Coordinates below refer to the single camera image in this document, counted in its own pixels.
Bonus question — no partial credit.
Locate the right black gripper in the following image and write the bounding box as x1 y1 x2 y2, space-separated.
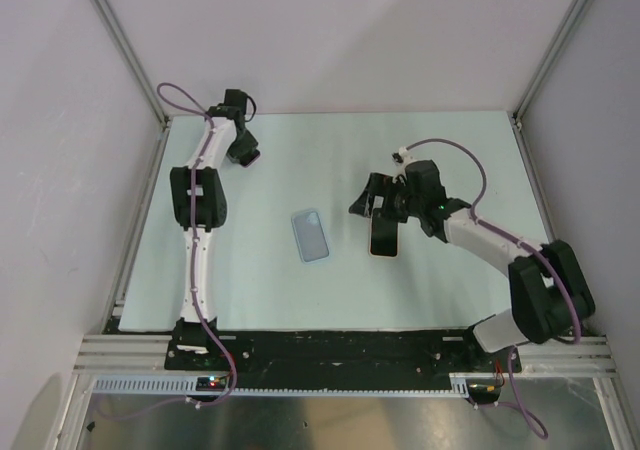
349 172 423 224

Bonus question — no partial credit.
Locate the black smartphone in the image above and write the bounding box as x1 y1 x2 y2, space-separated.
369 214 401 257

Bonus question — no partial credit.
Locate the beige phone case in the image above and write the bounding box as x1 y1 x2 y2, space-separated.
368 217 402 259

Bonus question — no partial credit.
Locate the black phone with red edge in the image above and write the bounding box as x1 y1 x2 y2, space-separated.
227 149 261 168

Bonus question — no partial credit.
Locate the translucent blue phone case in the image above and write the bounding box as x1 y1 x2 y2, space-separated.
291 209 330 264

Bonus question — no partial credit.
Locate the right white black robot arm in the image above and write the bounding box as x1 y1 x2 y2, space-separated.
349 160 595 371

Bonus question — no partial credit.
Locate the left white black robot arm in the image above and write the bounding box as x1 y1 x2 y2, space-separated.
170 89 260 369

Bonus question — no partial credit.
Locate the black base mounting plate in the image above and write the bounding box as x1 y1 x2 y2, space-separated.
102 327 536 392

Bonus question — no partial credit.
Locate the left controller board with LEDs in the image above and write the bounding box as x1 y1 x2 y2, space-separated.
196 376 228 391

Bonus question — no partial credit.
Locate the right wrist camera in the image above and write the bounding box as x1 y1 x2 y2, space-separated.
392 147 415 176

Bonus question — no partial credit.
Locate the left aluminium frame post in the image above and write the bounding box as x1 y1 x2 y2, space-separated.
89 0 169 131

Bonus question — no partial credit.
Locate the aluminium frame post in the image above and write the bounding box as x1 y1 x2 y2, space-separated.
511 0 594 130
89 0 169 131

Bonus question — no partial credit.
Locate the right controller board with wires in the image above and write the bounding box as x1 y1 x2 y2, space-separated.
467 381 501 407

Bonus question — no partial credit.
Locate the white slotted cable duct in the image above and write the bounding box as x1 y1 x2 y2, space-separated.
94 375 469 398

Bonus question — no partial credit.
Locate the front aluminium frame rail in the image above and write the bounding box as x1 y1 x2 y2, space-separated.
74 334 617 376

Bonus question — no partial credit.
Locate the right aluminium frame post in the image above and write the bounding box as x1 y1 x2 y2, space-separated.
511 0 594 130

